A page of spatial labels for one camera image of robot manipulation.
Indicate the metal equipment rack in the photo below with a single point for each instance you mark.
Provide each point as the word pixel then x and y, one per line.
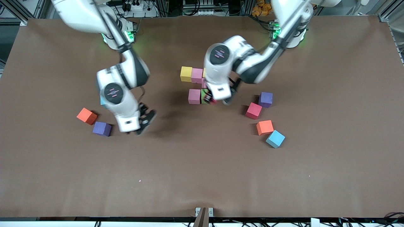
pixel 202 12

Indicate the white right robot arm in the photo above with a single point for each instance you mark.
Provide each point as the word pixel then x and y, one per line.
pixel 126 110

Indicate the small white box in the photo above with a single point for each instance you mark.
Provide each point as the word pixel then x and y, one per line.
pixel 315 222

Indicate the yellow foam cube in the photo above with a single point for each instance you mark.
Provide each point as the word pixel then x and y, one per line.
pixel 204 72
pixel 186 74

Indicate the bag of orange items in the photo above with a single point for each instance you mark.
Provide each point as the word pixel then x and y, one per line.
pixel 262 9

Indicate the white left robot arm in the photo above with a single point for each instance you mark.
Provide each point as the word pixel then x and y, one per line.
pixel 217 71

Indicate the light pink foam cube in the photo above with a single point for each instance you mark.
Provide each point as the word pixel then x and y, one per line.
pixel 194 96
pixel 204 83
pixel 197 75

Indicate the small metal bracket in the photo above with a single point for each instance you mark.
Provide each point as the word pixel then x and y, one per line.
pixel 198 210

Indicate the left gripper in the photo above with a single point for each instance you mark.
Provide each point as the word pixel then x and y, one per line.
pixel 209 96

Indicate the aluminium frame profile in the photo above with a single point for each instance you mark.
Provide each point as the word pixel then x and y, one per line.
pixel 389 11
pixel 15 11

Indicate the cyan foam cube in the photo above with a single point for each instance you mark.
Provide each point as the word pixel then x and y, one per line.
pixel 101 101
pixel 275 138

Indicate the orange foam cube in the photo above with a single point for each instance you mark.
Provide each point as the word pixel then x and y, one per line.
pixel 86 116
pixel 264 127

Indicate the brown upright post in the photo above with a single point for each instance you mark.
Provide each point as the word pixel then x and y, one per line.
pixel 202 220

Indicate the white power strip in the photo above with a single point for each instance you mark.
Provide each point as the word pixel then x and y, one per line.
pixel 136 6

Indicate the purple foam cube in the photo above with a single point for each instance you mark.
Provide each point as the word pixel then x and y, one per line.
pixel 101 128
pixel 265 99

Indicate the brown table mat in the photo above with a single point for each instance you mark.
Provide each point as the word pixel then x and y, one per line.
pixel 202 183

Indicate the green foam cube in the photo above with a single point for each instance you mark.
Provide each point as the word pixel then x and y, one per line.
pixel 203 94

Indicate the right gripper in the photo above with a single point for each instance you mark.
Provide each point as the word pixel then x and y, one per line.
pixel 142 108

